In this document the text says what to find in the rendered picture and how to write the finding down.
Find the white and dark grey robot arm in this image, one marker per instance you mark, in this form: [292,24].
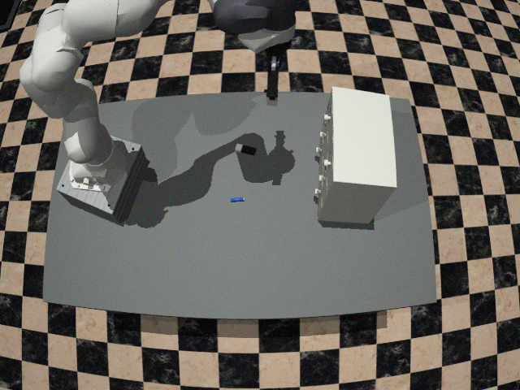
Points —
[56,58]

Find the grey drawer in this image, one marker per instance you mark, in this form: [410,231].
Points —
[321,154]
[329,162]
[329,117]
[319,192]
[324,180]
[325,135]

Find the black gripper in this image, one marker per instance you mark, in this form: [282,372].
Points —
[275,55]

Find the white chest of drawers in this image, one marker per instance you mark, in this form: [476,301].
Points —
[364,163]

